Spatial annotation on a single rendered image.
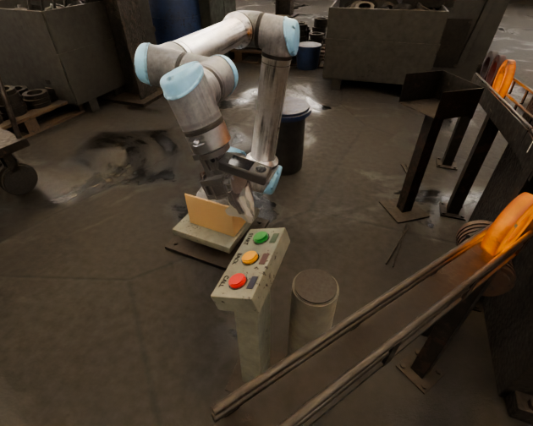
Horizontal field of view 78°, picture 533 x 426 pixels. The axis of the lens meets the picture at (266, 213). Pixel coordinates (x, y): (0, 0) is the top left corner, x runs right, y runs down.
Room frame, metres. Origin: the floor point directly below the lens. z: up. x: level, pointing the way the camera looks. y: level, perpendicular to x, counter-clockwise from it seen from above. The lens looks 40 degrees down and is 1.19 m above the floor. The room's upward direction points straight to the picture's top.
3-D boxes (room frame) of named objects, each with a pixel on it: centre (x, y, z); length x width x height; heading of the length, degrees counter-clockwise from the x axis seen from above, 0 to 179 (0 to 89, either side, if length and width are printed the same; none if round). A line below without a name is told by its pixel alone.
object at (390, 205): (1.49, -0.79, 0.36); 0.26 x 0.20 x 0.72; 15
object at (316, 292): (0.53, -0.12, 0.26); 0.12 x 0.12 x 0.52
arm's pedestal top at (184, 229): (1.26, 0.25, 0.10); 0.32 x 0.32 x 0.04; 65
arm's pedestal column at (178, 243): (1.26, 0.25, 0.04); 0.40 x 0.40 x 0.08; 65
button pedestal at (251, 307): (0.54, 0.04, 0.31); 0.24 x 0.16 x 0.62; 160
